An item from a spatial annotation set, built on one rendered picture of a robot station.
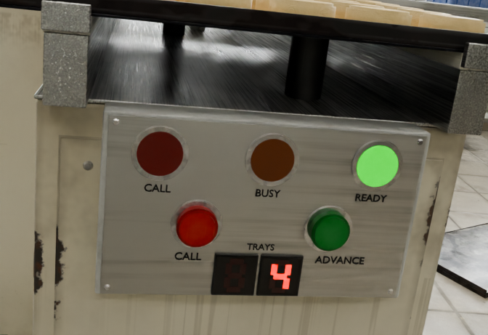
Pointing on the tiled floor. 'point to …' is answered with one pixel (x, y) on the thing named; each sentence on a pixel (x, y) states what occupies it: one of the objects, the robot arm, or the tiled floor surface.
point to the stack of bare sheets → (466, 258)
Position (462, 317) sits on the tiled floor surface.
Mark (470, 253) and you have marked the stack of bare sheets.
